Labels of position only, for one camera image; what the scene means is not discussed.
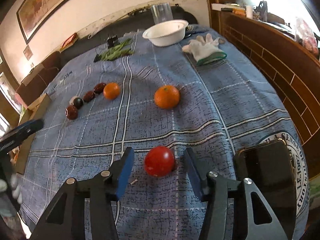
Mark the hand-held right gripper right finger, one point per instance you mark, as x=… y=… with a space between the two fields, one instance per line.
x=193 y=175

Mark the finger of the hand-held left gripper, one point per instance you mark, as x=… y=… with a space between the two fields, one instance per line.
x=22 y=130

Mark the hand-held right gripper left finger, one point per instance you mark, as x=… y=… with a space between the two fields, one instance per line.
x=125 y=175

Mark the red tomato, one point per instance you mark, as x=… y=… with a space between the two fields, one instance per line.
x=159 y=161

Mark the person's left hand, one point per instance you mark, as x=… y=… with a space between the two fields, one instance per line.
x=17 y=188

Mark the wooden toothpick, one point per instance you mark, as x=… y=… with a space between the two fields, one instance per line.
x=133 y=182

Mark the cardboard box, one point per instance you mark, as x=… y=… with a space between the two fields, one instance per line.
x=32 y=120

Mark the window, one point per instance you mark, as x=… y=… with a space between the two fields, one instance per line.
x=5 y=92

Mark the dark brown cabinet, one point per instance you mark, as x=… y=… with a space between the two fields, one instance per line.
x=37 y=80

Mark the small white round object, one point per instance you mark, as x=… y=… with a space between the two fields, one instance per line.
x=72 y=100

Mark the dark red date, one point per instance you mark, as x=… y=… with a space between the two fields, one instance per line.
x=78 y=103

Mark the black smartphone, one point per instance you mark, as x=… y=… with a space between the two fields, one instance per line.
x=270 y=180

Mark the blue plaid blanket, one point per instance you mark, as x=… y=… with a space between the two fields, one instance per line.
x=225 y=105

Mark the large orange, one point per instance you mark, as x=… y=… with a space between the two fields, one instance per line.
x=167 y=96

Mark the small orange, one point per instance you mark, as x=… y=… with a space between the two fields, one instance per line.
x=111 y=90

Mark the red packet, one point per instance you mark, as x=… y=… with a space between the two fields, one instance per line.
x=68 y=40

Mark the green leafy vegetables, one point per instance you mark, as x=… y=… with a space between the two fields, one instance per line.
x=116 y=51

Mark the small black device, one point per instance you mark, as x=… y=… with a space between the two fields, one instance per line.
x=112 y=41

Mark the white work glove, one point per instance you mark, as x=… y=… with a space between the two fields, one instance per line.
x=205 y=47

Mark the wooden headboard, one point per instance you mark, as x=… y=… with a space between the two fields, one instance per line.
x=275 y=62

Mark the white bowl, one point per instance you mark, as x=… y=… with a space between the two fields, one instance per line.
x=166 y=33

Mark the clear glass cup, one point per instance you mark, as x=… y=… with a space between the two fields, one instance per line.
x=161 y=12

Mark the orange packet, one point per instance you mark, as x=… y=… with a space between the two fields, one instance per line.
x=238 y=11

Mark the white book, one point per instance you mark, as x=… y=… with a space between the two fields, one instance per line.
x=225 y=6

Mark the white bottle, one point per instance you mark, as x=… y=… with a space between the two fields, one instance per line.
x=249 y=11

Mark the pink plastic bag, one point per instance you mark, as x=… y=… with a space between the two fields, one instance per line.
x=306 y=35

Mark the wall socket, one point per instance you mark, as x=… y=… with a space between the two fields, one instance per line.
x=27 y=52

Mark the framed wall painting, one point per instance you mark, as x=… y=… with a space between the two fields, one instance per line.
x=50 y=0

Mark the dark grey bed frame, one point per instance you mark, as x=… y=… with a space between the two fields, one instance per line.
x=125 y=22

